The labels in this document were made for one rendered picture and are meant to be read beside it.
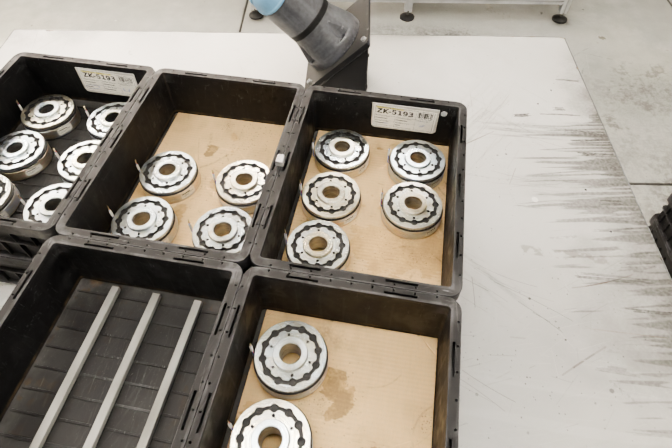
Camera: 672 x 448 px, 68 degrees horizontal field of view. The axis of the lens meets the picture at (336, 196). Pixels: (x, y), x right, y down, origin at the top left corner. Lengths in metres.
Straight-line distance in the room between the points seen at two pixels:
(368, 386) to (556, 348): 0.37
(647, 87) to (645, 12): 0.69
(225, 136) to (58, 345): 0.47
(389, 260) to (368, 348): 0.15
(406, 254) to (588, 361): 0.36
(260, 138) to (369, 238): 0.32
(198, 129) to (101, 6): 2.29
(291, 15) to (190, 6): 2.02
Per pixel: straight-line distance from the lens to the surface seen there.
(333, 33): 1.17
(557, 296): 1.03
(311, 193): 0.88
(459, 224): 0.77
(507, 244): 1.06
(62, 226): 0.85
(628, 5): 3.44
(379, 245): 0.85
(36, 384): 0.86
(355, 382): 0.75
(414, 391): 0.75
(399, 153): 0.95
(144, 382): 0.80
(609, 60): 2.94
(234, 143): 1.02
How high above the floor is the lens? 1.54
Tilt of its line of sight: 51 degrees down
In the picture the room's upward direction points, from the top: straight up
